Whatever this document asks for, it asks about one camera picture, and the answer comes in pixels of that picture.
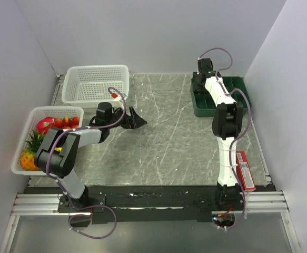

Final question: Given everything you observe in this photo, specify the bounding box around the aluminium rail frame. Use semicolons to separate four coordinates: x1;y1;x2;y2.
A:
11;194;62;216

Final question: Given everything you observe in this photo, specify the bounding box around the pink dragon fruit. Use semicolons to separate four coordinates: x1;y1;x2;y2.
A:
36;117;55;134

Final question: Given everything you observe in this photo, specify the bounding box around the white fruit basket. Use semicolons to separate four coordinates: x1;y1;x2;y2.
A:
11;106;84;176

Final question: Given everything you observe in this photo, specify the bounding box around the pineapple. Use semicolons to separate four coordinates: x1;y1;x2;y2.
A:
20;129;45;171

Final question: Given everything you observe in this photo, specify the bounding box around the white perforated empty basket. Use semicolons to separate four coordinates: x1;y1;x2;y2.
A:
61;65;130;108

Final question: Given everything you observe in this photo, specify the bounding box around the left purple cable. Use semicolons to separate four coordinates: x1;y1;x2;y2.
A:
45;86;127;239

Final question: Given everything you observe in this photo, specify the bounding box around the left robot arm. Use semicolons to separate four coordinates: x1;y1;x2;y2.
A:
34;102;147;212

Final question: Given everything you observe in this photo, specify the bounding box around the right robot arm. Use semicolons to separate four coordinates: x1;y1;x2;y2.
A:
191;58;244;210

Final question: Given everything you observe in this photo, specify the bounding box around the red rectangular box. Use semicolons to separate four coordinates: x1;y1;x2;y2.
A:
236;151;256;192

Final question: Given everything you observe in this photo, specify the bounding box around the green compartment organizer tray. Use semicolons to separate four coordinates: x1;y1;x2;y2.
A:
190;75;253;118

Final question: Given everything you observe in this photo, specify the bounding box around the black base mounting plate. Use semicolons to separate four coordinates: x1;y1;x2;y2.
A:
58;186;243;224

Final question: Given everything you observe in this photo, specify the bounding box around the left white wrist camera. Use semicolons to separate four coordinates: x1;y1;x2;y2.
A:
112;93;127;103

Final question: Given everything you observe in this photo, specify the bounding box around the red strawberries cluster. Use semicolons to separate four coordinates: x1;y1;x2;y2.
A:
54;116;80;129

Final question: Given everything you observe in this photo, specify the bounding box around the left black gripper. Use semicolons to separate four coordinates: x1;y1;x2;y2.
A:
107;106;147;130

